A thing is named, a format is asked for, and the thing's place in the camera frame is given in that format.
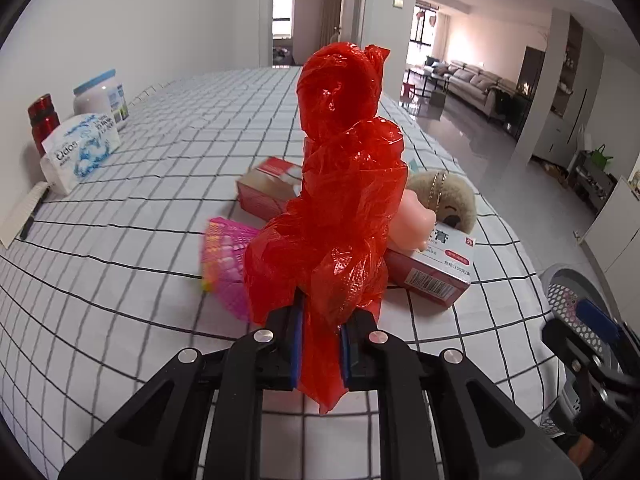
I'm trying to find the red thermos bottle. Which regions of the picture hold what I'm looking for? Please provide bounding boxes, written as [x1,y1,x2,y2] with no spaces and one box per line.
[27,93,61,157]

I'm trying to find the low coffee table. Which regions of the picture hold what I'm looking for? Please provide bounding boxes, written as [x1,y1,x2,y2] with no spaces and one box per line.
[421,66,452,95]

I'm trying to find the white jar with blue lid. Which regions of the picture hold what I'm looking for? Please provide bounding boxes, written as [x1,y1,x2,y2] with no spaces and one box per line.
[73,69,130,132]

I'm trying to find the red plastic bag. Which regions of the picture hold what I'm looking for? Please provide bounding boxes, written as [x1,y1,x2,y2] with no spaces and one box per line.
[244,42,410,415]

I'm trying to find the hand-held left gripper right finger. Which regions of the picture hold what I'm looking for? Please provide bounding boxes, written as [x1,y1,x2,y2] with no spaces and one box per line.
[340,306,584,480]

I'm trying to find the brown plush toy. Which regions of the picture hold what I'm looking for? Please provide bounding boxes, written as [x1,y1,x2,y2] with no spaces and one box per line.
[407,170,478,233]

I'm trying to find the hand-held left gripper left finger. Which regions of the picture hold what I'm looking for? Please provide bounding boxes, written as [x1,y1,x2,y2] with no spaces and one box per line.
[57,294,306,480]

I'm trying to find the white sideboard cabinet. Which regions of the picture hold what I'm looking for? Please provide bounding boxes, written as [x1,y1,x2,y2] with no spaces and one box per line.
[581,176,640,274]

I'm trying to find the pink mesh net bag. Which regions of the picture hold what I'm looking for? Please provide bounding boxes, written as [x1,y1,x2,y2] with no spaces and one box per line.
[199,216,262,323]

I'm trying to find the living room window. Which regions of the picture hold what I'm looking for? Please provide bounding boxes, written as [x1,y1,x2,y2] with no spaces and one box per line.
[409,2,441,64]

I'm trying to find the dark chair with clothes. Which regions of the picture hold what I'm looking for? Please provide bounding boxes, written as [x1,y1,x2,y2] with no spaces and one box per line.
[494,84,527,127]

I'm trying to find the white notepad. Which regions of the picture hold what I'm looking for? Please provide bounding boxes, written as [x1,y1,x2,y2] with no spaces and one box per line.
[0,182,51,249]

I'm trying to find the red and white carton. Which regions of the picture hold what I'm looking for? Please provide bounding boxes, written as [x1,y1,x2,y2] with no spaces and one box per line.
[384,222,476,306]
[236,156,306,221]

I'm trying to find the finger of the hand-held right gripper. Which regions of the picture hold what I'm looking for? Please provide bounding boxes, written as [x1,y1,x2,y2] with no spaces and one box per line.
[542,317,626,396]
[575,299,640,366]

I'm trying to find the grey perforated waste bin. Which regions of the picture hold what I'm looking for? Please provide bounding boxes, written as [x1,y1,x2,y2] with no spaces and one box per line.
[540,265,640,441]

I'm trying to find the person's right hand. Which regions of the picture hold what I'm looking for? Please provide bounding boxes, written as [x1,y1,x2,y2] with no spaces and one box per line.
[569,441,597,467]

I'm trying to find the bedroom window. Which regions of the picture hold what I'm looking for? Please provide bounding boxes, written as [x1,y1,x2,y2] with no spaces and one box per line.
[272,0,294,39]

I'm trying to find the green bag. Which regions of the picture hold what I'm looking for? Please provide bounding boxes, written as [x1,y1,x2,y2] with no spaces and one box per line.
[592,143,615,172]

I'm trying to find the pink rubber toy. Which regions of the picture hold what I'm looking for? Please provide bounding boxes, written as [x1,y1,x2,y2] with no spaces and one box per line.
[387,190,438,253]

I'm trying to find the black pen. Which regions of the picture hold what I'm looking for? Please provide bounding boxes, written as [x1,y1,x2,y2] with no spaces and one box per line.
[19,187,51,241]

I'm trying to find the wall shelving unit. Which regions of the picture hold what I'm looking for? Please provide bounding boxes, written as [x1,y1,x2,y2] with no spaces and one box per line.
[550,14,584,117]

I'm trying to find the white and blue tissue pack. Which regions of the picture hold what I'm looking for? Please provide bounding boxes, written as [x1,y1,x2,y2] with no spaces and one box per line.
[40,112,121,196]

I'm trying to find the low grey shelf rack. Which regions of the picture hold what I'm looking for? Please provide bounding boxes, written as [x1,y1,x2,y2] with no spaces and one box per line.
[569,150,619,212]

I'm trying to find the flat cardboard pieces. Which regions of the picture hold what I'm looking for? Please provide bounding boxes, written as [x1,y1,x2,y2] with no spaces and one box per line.
[541,159,572,189]

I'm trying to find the beige sofa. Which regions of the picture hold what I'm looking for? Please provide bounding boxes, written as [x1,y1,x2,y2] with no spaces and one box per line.
[446,59,518,122]

